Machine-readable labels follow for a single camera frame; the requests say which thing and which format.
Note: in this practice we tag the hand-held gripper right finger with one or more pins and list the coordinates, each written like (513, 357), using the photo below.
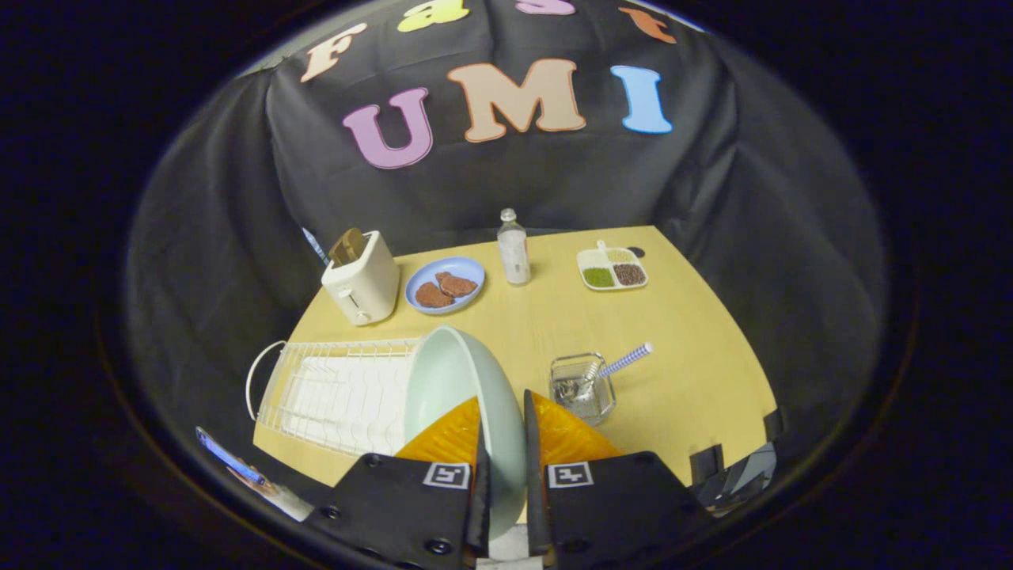
(534, 483)

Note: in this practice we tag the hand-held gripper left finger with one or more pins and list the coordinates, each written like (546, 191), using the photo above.
(479, 483)

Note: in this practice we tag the pale green plate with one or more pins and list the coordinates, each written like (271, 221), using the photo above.
(455, 380)

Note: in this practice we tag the small blue plate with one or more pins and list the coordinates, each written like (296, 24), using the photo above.
(467, 271)

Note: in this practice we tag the white divided grain tray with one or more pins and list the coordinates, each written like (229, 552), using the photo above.
(611, 267)

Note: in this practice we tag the cream toaster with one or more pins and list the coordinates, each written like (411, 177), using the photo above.
(366, 283)

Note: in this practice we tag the clear plastic bottle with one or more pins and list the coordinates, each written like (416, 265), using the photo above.
(514, 253)

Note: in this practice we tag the flat blue-lit device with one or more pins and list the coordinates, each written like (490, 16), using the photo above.
(229, 457)

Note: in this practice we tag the brown toast slice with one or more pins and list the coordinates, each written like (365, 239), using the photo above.
(347, 245)

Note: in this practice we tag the black backdrop cloth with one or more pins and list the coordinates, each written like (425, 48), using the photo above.
(514, 174)

